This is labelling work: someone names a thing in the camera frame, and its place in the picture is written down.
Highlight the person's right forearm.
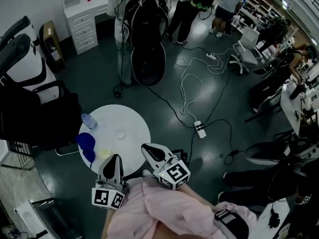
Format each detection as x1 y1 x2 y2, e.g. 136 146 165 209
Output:
178 183 217 209

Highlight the white cabinet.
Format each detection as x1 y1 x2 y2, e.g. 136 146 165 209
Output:
59 0 118 56

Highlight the person's left forearm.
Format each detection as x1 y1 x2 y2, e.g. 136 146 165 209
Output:
101 208 118 239

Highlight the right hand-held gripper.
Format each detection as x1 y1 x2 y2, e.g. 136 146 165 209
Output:
141 143 191 191

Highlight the cardboard box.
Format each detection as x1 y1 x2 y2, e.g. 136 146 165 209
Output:
39 20 67 74

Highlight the white desk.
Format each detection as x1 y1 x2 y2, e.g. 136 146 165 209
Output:
279 78 319 136

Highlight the person's right shoulder strap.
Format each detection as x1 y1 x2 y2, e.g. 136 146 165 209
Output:
214 208 250 239

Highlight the white side table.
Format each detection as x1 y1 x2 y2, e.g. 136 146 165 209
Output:
13 198 75 239

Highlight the white metal-frame table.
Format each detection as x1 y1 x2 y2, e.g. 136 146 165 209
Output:
0 139 35 171

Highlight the black office chair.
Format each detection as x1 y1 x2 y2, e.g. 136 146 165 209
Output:
0 80 83 156

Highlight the white swivel chair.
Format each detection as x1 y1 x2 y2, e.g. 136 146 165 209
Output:
228 27 264 76

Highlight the white cable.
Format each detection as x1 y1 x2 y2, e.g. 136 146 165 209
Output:
175 47 236 123

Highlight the person's pink shirt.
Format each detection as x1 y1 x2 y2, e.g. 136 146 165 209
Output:
106 177 257 239

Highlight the black cable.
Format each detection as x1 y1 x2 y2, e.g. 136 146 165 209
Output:
113 83 196 129
189 119 241 166

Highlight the black screen device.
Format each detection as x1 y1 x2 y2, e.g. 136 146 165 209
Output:
171 148 189 165

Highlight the yellow plastic cup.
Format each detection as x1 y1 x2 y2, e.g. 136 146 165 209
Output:
98 147 112 160

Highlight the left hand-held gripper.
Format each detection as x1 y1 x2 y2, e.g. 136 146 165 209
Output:
91 154 129 211

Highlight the blue cloth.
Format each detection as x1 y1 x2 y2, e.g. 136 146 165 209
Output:
75 132 97 169

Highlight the clear plastic water bottle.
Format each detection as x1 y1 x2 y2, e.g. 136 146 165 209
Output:
81 113 98 130

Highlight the white black-trimmed machine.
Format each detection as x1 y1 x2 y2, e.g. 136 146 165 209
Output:
0 15 58 92

